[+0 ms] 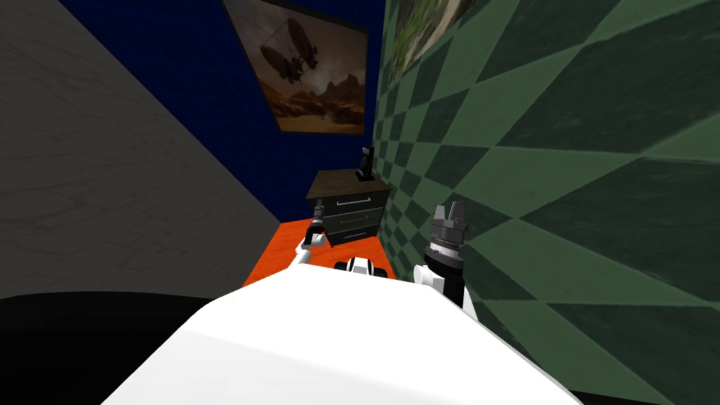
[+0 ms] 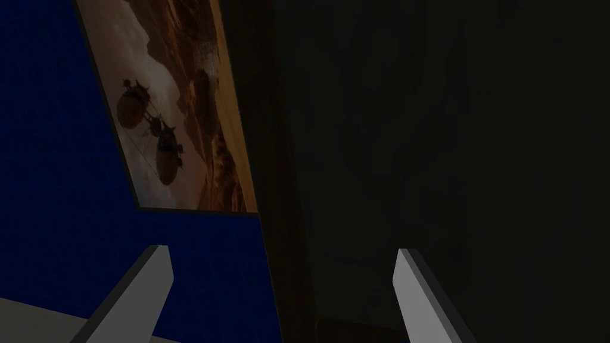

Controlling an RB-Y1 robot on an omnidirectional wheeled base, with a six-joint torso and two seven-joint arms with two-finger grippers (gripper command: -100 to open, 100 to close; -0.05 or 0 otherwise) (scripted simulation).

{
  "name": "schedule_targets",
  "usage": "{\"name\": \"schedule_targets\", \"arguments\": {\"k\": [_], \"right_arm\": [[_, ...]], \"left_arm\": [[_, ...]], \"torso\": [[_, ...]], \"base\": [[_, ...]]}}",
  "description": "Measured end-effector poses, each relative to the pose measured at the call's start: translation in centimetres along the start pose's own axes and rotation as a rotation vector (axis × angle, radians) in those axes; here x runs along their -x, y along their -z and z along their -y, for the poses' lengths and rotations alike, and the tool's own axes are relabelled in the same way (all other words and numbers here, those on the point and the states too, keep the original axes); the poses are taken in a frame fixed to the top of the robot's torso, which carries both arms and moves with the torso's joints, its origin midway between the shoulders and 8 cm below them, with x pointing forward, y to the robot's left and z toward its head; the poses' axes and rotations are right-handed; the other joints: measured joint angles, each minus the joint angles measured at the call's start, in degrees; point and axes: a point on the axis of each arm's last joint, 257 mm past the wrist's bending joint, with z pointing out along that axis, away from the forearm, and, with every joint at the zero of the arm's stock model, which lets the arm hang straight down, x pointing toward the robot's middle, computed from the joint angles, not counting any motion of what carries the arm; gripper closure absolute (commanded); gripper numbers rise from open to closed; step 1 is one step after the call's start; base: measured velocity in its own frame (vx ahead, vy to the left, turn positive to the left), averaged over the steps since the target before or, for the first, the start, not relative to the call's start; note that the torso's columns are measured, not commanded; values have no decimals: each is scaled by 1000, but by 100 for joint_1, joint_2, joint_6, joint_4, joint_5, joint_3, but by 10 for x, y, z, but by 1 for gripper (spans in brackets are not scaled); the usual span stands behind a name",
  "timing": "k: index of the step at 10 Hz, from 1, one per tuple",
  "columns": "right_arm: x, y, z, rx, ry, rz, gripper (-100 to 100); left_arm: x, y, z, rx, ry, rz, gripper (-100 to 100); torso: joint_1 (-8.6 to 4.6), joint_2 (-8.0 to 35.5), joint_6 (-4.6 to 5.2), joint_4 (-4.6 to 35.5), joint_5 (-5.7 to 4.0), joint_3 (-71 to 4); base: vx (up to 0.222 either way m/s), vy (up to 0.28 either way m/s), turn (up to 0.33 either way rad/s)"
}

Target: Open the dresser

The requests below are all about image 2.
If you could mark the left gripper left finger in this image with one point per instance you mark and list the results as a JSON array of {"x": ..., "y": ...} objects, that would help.
[{"x": 131, "y": 300}]

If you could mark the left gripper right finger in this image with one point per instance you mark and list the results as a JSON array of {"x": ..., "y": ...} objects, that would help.
[{"x": 421, "y": 305}]

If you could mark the dark wooden door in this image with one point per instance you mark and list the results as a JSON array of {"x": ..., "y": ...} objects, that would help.
[{"x": 429, "y": 143}]

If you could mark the framed airship landscape picture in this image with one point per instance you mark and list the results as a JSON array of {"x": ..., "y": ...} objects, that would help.
[{"x": 176, "y": 105}]

